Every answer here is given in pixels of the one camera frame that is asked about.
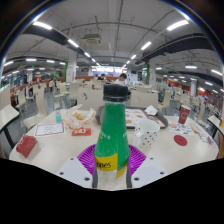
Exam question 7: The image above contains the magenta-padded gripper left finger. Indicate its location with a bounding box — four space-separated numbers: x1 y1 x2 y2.
55 143 99 190

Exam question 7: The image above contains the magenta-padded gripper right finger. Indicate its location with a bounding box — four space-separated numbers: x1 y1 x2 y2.
126 143 168 190

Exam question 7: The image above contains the green drink bottle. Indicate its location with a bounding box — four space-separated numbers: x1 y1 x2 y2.
93 83 132 191

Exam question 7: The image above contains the white polka-dot mug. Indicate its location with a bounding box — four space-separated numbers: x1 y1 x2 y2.
133 118 161 149

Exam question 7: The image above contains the red sauce packet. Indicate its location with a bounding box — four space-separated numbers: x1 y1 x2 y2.
71 127 92 137

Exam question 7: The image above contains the flat round red coaster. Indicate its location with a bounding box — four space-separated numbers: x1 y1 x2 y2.
173 134 189 147

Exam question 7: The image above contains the white card with red border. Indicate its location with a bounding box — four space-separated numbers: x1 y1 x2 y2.
33 121 66 138

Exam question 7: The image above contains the crumpled paper food wrapper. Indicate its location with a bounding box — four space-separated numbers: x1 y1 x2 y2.
63 103 98 130

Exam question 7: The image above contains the brown food tray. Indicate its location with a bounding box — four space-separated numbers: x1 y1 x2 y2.
95 107 169 130

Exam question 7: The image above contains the colourful printed leaflet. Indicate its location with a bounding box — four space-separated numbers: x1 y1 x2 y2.
168 121 197 136

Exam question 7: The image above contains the red cardboard box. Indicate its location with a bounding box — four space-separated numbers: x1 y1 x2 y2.
15 134 38 159

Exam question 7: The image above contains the small teal sanitizer bottle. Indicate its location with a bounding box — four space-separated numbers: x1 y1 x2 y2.
54 110 63 124

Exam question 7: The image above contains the white paper napkin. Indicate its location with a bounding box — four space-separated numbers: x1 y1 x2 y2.
144 104 159 117

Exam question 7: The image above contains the red paper cup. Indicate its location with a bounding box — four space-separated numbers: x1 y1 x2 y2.
177 104 192 126

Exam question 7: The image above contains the clear plastic bag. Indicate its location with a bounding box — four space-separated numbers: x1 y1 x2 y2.
198 130 214 144

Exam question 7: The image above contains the beige chair with round hole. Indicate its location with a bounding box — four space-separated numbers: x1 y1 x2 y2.
77 87 105 111
129 90 159 109

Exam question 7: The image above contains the beige dining chair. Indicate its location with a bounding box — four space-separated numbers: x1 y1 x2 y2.
23 87 49 131

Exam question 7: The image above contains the group of beige chairs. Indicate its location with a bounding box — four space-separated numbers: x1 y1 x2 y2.
0 78 224 131

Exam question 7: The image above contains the white dining table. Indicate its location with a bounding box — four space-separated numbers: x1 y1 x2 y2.
0 104 20 149
207 114 224 138

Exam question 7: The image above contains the ceiling air conditioner unit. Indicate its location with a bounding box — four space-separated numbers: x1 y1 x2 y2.
81 33 102 46

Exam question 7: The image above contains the group of ceiling lights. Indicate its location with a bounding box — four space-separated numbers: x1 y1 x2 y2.
2 19 224 88

